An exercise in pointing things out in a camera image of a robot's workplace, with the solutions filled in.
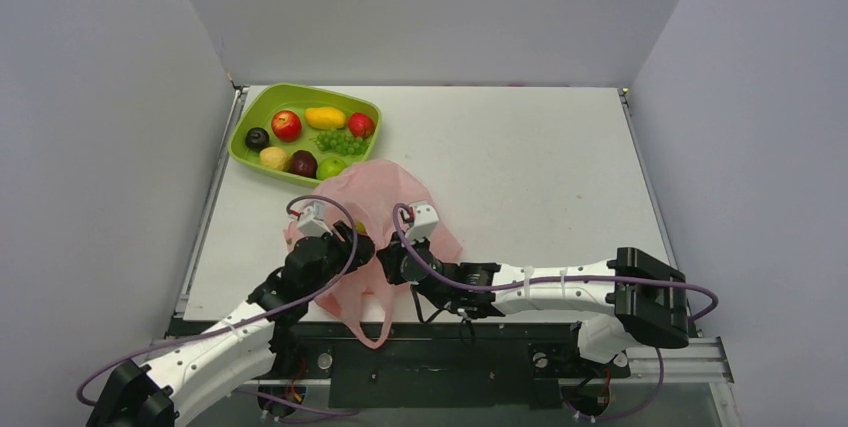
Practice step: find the green fake grapes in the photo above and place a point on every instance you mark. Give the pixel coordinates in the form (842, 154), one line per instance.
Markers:
(340, 142)

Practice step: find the dark red fake apple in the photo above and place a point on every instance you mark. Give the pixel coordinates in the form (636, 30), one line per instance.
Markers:
(303, 163)

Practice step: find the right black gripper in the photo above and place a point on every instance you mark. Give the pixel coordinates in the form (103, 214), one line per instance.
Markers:
(390, 262)

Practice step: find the small red fake fruit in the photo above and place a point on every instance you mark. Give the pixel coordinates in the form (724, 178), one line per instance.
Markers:
(361, 125)

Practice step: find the green plastic tray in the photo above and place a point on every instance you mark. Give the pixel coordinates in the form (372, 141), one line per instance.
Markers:
(260, 112)

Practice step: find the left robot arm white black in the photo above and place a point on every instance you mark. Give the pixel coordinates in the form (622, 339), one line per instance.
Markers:
(174, 388)

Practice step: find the yellow fake lemon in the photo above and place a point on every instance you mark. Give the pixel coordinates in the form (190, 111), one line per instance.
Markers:
(274, 158)

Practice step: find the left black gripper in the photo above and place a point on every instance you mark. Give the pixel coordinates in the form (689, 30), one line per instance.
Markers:
(364, 250)

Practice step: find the yellow fake mango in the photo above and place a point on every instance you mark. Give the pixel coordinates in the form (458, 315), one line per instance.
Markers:
(325, 118)

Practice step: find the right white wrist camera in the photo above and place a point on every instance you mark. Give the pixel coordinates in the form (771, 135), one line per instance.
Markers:
(422, 221)

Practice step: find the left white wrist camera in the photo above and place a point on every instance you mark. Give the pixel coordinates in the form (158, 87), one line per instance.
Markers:
(311, 220)

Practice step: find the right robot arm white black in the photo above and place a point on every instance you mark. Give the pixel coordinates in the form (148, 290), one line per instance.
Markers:
(629, 300)

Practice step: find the green fake lime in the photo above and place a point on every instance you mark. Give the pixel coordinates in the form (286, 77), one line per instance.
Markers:
(330, 167)

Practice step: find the pink plastic bag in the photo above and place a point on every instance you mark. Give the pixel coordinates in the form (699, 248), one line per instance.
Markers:
(369, 190)

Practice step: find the dark fake mangosteen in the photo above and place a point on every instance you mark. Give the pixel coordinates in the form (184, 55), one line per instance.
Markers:
(257, 139)

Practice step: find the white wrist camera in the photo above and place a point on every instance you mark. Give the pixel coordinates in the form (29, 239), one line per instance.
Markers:
(422, 221)
(311, 220)

